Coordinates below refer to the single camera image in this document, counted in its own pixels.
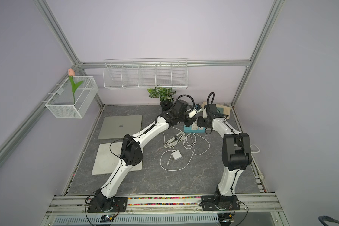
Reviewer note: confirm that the white charger cable coil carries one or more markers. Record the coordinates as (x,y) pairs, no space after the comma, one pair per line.
(193,145)

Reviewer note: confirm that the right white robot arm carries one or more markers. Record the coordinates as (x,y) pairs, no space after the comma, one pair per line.
(235,154)

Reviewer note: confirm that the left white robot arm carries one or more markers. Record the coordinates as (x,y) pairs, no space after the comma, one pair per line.
(103,199)

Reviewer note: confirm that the white mesh wall basket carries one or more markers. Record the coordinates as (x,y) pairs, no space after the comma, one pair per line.
(60,104)

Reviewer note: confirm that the pink artificial tulip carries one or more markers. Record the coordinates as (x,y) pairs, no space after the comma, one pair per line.
(74,85)

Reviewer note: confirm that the silver laptop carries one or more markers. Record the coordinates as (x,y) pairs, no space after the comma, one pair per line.
(119,126)
(106,161)

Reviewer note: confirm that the beige work glove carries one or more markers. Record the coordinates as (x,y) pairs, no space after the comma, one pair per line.
(227,109)

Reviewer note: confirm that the aluminium mounting rail base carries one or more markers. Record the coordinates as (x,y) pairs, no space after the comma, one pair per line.
(152,210)

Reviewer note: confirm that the white wire wall shelf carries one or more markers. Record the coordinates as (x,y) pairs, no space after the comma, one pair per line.
(142,73)

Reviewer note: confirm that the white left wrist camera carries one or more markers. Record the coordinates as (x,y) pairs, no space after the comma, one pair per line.
(197,107)

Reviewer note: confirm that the green hand brush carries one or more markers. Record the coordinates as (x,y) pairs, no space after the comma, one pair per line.
(220,110)

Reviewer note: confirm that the potted green plant black vase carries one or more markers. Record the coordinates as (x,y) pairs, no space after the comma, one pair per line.
(165,95)

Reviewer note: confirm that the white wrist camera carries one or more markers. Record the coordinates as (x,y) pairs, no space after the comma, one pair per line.
(204,113)
(197,107)

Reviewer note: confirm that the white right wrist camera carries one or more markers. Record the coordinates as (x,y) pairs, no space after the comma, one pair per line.
(204,113)

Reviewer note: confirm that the teal power strip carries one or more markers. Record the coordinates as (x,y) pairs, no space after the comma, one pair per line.
(194,129)

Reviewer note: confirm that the white square laptop charger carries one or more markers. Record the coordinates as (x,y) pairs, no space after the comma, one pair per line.
(176,155)

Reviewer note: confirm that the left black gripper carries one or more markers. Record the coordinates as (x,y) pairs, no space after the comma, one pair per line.
(192,121)

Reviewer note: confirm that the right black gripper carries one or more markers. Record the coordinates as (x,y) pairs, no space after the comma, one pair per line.
(199,122)

